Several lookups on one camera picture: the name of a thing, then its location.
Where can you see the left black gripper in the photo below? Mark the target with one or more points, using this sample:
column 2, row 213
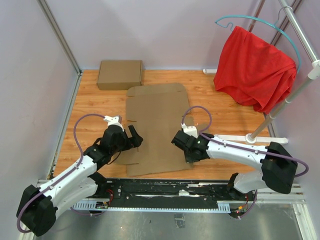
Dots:
column 136, row 139

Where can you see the cardboard box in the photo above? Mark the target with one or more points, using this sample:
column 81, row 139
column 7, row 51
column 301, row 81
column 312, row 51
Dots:
column 118, row 75
column 156, row 112

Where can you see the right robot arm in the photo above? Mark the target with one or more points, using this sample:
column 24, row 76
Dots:
column 274, row 167

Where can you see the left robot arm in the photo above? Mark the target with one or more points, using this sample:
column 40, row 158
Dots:
column 40, row 207

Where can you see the folded cardboard box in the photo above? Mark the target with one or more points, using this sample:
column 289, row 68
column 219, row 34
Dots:
column 118, row 75

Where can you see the white rack foot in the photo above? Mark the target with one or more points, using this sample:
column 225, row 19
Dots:
column 209, row 71

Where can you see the red cloth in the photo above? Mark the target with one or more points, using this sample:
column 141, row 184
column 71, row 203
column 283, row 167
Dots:
column 253, row 72

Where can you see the white clothes rack stand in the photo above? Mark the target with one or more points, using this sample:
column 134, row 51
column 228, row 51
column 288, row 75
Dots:
column 283, row 42

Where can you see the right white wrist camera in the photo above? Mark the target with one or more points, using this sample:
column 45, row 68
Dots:
column 190, row 130

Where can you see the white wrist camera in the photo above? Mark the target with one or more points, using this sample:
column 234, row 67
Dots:
column 190, row 130
column 114, row 121

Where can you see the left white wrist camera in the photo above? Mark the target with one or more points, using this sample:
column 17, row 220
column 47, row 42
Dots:
column 114, row 121

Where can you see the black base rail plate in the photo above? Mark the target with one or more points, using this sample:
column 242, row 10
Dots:
column 168, row 193

